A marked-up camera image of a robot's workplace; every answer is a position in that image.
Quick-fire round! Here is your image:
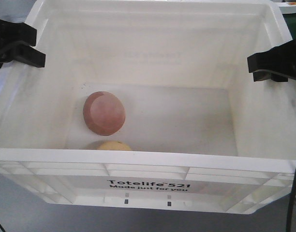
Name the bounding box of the black cable right side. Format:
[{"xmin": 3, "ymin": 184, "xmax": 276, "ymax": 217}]
[{"xmin": 285, "ymin": 79, "xmax": 296, "ymax": 232}]

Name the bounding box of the pink ball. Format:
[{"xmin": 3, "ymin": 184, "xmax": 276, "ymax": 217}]
[{"xmin": 83, "ymin": 91, "xmax": 126, "ymax": 136}]

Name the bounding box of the white plastic Totelife tote box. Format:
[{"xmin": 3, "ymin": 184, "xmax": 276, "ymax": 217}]
[{"xmin": 0, "ymin": 0, "xmax": 296, "ymax": 214}]

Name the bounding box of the yellow toy burger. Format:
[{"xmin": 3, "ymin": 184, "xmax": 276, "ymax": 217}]
[{"xmin": 97, "ymin": 141, "xmax": 132, "ymax": 151}]

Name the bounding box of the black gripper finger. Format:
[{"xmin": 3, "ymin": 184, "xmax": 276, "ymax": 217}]
[
  {"xmin": 0, "ymin": 42, "xmax": 46, "ymax": 68},
  {"xmin": 247, "ymin": 39, "xmax": 296, "ymax": 79},
  {"xmin": 252, "ymin": 71, "xmax": 288, "ymax": 82},
  {"xmin": 0, "ymin": 19, "xmax": 37, "ymax": 48}
]

